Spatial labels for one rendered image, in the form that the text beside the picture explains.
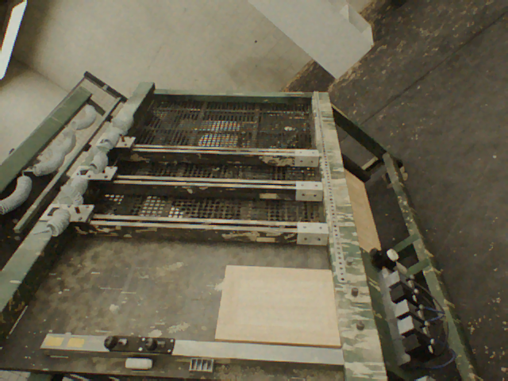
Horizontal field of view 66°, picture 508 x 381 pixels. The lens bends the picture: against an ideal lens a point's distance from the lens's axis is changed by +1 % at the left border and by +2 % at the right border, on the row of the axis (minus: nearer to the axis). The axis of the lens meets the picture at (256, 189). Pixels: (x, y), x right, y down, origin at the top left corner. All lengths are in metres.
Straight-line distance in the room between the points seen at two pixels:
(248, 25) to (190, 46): 1.05
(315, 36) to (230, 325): 4.08
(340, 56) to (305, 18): 0.63
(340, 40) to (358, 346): 4.12
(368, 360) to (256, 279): 0.48
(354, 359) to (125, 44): 6.65
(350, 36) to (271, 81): 2.26
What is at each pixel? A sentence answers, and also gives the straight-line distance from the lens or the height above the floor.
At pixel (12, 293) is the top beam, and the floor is 1.80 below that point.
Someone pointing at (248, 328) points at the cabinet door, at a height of 1.13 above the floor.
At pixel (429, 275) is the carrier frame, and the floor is 0.18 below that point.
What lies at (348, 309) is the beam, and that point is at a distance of 1.42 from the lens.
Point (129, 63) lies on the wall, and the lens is 7.49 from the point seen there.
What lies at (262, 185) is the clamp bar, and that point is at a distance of 1.85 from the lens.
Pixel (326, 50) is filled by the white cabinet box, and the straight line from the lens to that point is 5.07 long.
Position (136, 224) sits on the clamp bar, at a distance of 1.71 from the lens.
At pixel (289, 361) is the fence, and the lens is 1.31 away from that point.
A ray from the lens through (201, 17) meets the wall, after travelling 6.69.
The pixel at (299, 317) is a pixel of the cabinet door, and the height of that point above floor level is 0.99.
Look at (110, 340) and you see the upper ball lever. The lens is 1.27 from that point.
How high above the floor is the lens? 1.80
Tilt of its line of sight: 20 degrees down
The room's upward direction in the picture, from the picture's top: 56 degrees counter-clockwise
